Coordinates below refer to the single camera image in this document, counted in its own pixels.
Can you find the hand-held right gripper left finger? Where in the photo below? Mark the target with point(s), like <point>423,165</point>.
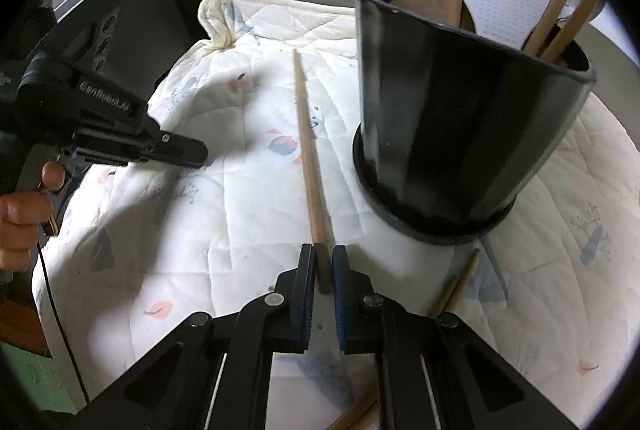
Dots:
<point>306,305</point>

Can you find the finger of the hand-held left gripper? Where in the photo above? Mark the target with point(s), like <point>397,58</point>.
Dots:
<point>175,144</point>
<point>150,158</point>

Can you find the dark grey kitchen appliance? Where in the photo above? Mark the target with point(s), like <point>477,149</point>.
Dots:
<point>150,24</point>

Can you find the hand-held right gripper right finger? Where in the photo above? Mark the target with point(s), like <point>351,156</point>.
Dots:
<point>340,305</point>

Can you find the black utensil holder cup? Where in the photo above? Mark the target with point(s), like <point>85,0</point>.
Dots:
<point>450,119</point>

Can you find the person's left hand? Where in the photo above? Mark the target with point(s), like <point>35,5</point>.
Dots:
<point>20,230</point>

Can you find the cream quilted printed cloth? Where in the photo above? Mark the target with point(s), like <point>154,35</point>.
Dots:
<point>200,220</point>

